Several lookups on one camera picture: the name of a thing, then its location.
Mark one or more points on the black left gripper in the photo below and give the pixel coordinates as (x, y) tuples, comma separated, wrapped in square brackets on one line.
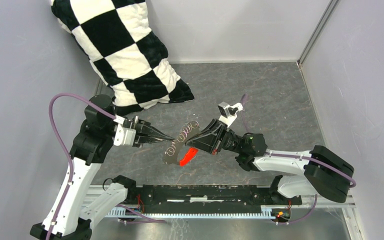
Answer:
[(144, 128)]

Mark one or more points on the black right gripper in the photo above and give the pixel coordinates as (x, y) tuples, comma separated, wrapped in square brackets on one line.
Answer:
[(209, 141)]

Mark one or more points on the metal key holder red handle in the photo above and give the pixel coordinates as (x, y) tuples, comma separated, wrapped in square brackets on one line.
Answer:
[(173, 154)]

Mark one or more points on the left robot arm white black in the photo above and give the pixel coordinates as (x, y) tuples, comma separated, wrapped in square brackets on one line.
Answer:
[(101, 130)]

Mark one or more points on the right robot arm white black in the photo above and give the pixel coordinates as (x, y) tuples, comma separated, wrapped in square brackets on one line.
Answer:
[(313, 172)]

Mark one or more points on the black white checkered pillow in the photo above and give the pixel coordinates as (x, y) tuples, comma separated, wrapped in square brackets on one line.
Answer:
[(124, 51)]

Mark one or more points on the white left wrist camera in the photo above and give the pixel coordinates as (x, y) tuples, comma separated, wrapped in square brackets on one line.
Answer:
[(124, 136)]

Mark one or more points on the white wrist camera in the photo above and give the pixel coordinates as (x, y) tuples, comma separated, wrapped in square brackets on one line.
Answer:
[(228, 113), (124, 136)]

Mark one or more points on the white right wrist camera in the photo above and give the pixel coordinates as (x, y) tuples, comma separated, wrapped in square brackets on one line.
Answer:
[(228, 113)]

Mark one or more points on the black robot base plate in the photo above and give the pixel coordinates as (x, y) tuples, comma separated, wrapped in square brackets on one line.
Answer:
[(206, 199)]

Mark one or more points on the aluminium frame rail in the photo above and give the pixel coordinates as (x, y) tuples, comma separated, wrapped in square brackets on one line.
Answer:
[(123, 210)]

